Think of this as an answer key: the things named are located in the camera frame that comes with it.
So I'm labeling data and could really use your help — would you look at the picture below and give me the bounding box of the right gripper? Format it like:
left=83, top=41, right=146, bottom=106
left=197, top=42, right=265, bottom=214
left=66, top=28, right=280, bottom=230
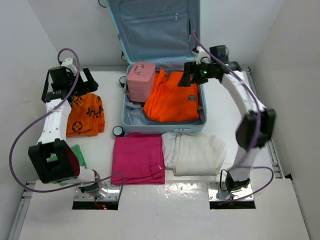
left=178, top=60, right=216, bottom=88

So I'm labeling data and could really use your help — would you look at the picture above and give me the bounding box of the orange garment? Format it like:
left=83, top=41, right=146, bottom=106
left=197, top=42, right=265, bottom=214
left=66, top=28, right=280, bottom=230
left=143, top=69, right=200, bottom=123

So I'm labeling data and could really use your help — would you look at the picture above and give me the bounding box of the orange monogram towel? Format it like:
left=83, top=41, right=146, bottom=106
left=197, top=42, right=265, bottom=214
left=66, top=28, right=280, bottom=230
left=66, top=93, right=105, bottom=138

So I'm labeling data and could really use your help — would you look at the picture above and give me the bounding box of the pink cosmetic case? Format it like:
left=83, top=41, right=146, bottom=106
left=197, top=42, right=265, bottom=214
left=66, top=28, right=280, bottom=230
left=126, top=61, right=156, bottom=103

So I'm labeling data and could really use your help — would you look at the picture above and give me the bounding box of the light blue suitcase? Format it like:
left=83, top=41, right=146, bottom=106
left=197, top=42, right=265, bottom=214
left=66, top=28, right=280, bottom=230
left=103, top=0, right=207, bottom=134

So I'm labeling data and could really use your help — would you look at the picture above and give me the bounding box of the white cloth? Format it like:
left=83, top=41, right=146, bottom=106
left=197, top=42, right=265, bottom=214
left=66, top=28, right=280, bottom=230
left=161, top=132, right=228, bottom=177

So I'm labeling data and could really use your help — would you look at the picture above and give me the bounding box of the green cloth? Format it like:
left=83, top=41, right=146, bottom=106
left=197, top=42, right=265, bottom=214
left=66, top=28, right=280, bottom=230
left=44, top=144, right=88, bottom=186

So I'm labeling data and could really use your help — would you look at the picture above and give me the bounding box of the magenta cloth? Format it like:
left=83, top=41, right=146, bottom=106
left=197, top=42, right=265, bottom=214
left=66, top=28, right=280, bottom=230
left=111, top=133, right=165, bottom=185

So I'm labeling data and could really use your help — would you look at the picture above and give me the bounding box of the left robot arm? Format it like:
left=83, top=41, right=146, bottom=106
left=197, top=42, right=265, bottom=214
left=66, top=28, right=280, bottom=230
left=28, top=66, right=99, bottom=184

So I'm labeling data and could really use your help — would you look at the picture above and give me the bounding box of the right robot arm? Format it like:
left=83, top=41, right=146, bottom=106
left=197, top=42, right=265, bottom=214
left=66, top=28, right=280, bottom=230
left=178, top=45, right=276, bottom=193

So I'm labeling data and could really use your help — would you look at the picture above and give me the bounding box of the rear left suitcase wheel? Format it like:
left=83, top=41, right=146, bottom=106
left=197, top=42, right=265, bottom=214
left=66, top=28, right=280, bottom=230
left=119, top=76, right=127, bottom=88

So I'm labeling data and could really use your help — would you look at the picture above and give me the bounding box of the suitcase wheel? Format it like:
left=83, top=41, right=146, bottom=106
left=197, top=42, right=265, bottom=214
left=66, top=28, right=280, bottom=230
left=112, top=125, right=125, bottom=137
left=119, top=76, right=127, bottom=88

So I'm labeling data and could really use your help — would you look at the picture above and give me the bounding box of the front left suitcase wheel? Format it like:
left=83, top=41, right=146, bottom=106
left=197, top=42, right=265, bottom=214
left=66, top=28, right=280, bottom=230
left=112, top=125, right=125, bottom=137

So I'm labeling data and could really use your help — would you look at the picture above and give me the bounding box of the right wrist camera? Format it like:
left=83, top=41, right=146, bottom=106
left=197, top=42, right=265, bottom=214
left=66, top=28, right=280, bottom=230
left=192, top=46, right=211, bottom=65

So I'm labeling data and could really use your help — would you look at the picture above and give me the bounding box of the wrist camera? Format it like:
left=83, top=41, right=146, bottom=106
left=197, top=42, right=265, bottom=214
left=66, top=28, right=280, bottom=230
left=60, top=57, right=78, bottom=74
left=192, top=46, right=211, bottom=65

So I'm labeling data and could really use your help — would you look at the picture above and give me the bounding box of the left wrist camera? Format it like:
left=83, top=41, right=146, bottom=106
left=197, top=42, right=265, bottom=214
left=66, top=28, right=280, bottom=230
left=60, top=57, right=78, bottom=74

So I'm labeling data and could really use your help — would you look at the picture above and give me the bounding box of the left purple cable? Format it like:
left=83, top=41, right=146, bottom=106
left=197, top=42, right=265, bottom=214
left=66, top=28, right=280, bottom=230
left=8, top=48, right=125, bottom=194

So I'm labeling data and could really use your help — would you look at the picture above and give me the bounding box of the purple cable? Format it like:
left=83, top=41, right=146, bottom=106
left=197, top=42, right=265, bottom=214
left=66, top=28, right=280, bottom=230
left=191, top=30, right=275, bottom=205
left=8, top=48, right=125, bottom=194

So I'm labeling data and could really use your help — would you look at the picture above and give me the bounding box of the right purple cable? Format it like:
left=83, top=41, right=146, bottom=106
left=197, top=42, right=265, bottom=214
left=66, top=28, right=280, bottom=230
left=191, top=30, right=275, bottom=205

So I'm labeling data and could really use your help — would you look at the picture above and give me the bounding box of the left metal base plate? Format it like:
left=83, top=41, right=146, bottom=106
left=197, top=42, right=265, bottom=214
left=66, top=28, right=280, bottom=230
left=74, top=181, right=121, bottom=202

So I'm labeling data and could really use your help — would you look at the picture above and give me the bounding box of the metal base plate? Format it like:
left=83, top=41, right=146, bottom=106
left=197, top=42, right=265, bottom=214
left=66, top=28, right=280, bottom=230
left=74, top=181, right=121, bottom=202
left=207, top=181, right=254, bottom=203

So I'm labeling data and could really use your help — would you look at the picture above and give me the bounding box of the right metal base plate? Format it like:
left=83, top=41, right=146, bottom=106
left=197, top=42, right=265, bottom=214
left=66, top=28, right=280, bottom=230
left=207, top=181, right=254, bottom=203

